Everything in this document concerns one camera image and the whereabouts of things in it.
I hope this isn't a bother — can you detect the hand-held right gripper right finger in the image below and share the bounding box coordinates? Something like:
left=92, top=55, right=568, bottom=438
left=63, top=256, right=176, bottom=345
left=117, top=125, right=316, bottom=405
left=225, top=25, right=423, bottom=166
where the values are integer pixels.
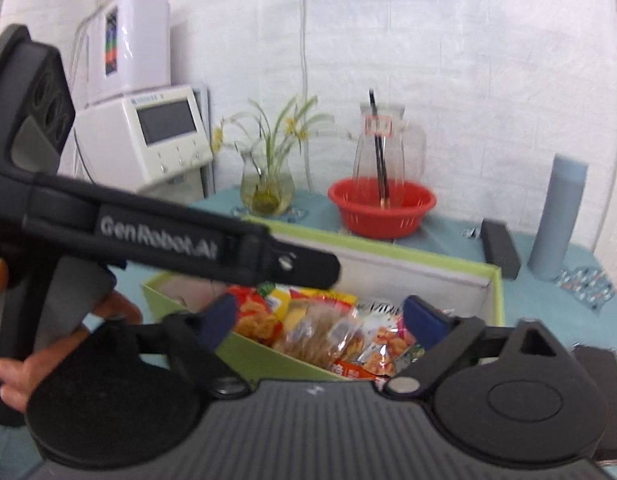
left=383, top=296, right=569, bottom=401

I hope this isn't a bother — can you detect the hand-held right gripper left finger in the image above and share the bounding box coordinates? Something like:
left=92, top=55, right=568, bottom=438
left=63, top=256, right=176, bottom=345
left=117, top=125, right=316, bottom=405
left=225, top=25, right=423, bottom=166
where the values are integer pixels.
left=78, top=294, right=250, bottom=401

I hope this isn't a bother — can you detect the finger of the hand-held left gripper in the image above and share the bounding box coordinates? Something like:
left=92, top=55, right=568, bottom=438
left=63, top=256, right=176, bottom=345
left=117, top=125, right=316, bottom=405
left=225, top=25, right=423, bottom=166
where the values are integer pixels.
left=266, top=235, right=342, bottom=292

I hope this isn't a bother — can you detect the green cardboard box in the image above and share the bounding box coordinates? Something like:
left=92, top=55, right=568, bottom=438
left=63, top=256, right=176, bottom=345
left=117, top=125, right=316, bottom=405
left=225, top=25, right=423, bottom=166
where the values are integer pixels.
left=142, top=217, right=505, bottom=385

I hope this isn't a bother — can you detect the pile of snack packets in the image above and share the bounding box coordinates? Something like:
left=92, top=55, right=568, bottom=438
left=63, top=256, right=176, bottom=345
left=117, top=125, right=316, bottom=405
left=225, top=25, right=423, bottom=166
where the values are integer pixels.
left=227, top=284, right=430, bottom=380

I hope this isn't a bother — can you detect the person's left hand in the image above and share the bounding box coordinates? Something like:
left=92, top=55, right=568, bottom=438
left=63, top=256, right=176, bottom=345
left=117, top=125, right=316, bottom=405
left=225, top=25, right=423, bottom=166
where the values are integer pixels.
left=0, top=292, right=143, bottom=412

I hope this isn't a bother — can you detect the glass vase with plant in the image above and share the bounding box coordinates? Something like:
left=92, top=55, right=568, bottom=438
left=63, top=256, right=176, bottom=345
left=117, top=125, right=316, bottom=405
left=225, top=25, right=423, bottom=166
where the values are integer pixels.
left=211, top=95, right=350, bottom=217

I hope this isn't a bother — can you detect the red plastic basket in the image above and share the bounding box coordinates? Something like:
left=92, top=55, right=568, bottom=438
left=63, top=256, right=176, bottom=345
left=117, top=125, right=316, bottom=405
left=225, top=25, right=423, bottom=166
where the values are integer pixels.
left=327, top=177, right=438, bottom=240

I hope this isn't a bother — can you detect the white water dispenser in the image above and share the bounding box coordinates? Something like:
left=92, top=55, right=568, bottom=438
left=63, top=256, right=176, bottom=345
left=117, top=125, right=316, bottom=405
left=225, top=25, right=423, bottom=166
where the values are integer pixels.
left=73, top=84, right=215, bottom=197

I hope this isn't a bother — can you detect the black rectangular case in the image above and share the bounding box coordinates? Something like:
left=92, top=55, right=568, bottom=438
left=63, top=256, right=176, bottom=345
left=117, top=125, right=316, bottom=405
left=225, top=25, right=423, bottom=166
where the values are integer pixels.
left=481, top=219, right=522, bottom=281

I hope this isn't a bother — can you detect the teal tablecloth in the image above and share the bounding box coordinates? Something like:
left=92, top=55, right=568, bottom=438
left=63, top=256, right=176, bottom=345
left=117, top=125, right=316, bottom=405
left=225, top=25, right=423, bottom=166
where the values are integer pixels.
left=0, top=185, right=617, bottom=471

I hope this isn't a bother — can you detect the black straw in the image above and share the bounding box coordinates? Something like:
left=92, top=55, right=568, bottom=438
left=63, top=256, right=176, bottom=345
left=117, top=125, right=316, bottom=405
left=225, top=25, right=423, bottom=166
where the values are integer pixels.
left=369, top=89, right=392, bottom=209

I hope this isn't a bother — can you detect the glass pitcher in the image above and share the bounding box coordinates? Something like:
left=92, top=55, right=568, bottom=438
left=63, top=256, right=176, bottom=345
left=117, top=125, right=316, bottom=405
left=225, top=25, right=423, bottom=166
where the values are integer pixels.
left=353, top=101, right=428, bottom=211

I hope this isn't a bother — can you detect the grey tumbler bottle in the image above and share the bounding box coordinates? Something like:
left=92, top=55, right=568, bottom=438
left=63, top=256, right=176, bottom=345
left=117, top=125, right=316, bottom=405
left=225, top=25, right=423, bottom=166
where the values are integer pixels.
left=527, top=154, right=588, bottom=282

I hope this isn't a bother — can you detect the white water purifier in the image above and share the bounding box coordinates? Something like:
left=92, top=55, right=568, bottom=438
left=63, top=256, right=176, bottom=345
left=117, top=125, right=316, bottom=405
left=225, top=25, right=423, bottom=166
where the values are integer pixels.
left=86, top=0, right=172, bottom=107

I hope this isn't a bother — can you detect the white wall conduit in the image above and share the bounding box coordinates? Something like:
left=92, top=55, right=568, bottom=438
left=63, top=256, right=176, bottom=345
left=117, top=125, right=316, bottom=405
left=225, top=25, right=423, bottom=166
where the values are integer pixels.
left=299, top=0, right=313, bottom=193

